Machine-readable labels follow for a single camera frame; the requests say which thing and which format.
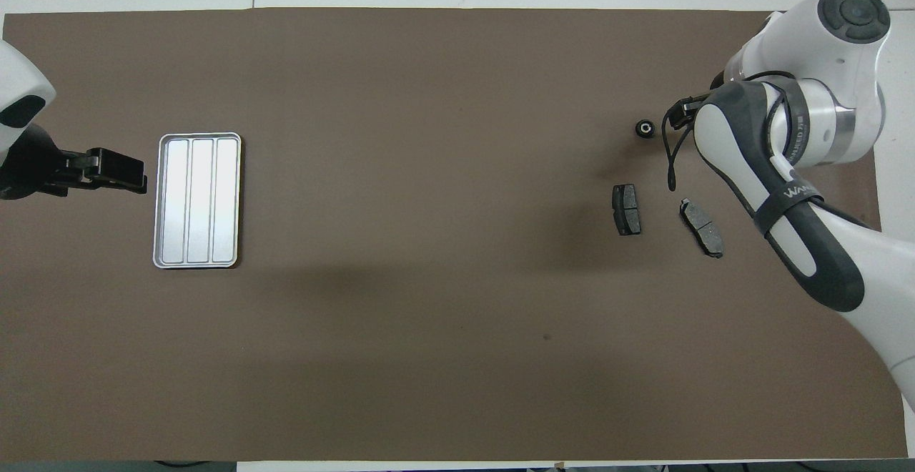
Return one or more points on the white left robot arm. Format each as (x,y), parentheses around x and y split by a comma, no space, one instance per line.
(21,79)

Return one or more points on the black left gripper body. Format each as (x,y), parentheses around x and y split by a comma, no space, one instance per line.
(36,168)

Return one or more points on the dark rectangular brake pad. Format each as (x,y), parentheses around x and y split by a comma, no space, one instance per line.
(627,211)

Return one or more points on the silver metal ribbed tray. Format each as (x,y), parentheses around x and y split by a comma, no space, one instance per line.
(196,200)

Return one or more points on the dark elongated brake pad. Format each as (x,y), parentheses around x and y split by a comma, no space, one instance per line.
(704,230)

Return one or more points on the brown table mat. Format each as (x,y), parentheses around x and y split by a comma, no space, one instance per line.
(429,171)

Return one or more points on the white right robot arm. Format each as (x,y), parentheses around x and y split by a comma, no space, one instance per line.
(843,50)

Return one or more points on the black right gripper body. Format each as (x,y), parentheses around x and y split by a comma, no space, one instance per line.
(690,107)

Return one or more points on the black bearing gear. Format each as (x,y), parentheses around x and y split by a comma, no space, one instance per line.
(645,128)

